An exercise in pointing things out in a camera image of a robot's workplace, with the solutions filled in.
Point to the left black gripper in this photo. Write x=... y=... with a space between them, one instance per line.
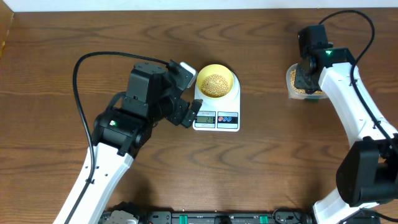
x=181 y=106

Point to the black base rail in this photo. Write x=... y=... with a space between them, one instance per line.
x=283 y=217

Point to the soybeans in bowl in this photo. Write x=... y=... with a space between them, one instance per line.
x=215 y=86

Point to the soybeans pile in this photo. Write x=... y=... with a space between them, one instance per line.
x=292 y=81

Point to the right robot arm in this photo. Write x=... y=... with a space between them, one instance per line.
x=367 y=176

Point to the clear plastic container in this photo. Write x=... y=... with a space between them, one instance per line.
x=299 y=96

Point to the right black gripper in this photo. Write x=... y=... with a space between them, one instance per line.
x=300 y=82

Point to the green tape label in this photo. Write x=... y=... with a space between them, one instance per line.
x=313 y=100

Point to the white digital kitchen scale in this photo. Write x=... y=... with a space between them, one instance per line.
x=219 y=114

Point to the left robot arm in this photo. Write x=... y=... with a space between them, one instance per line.
x=153 y=93

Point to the pale yellow bowl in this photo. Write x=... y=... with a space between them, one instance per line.
x=215 y=69

